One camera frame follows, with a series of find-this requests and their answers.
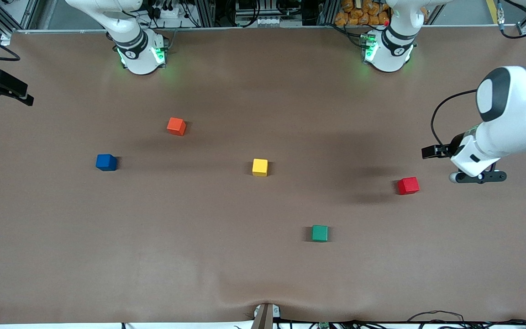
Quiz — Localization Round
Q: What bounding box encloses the red cube block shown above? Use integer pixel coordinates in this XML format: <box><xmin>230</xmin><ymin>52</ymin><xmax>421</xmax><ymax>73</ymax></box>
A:
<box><xmin>397</xmin><ymin>176</ymin><xmax>420</xmax><ymax>196</ymax></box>

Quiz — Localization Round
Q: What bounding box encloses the blue cube block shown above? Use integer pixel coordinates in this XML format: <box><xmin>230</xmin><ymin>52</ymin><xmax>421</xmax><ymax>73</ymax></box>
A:
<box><xmin>95</xmin><ymin>154</ymin><xmax>118</xmax><ymax>172</ymax></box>

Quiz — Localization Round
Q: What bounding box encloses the yellow floor tape strip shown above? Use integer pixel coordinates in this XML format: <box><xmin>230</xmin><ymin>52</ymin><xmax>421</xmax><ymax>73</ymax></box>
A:
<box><xmin>486</xmin><ymin>0</ymin><xmax>504</xmax><ymax>25</ymax></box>

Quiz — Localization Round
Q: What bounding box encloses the bag of orange lumps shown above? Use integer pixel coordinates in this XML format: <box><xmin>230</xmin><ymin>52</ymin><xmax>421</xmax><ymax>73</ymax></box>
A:
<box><xmin>335</xmin><ymin>0</ymin><xmax>391</xmax><ymax>27</ymax></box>

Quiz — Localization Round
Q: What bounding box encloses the orange cube block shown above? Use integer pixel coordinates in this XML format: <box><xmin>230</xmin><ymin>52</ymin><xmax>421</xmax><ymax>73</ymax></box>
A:
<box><xmin>167</xmin><ymin>117</ymin><xmax>187</xmax><ymax>137</ymax></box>

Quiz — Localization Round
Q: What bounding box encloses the aluminium equipment rack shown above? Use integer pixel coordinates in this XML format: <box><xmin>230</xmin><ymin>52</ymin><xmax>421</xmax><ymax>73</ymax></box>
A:
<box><xmin>192</xmin><ymin>0</ymin><xmax>337</xmax><ymax>27</ymax></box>

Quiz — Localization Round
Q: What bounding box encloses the brown table cover mat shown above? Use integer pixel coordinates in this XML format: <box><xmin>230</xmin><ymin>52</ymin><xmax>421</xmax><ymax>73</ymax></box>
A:
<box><xmin>0</xmin><ymin>25</ymin><xmax>526</xmax><ymax>326</ymax></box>

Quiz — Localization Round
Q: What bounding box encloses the black cable bundle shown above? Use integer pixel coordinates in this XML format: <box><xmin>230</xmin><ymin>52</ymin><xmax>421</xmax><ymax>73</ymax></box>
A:
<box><xmin>281</xmin><ymin>310</ymin><xmax>526</xmax><ymax>329</ymax></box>

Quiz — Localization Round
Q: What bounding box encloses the camera mount post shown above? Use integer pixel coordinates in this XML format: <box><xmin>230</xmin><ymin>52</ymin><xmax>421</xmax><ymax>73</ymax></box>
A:
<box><xmin>251</xmin><ymin>302</ymin><xmax>282</xmax><ymax>329</ymax></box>

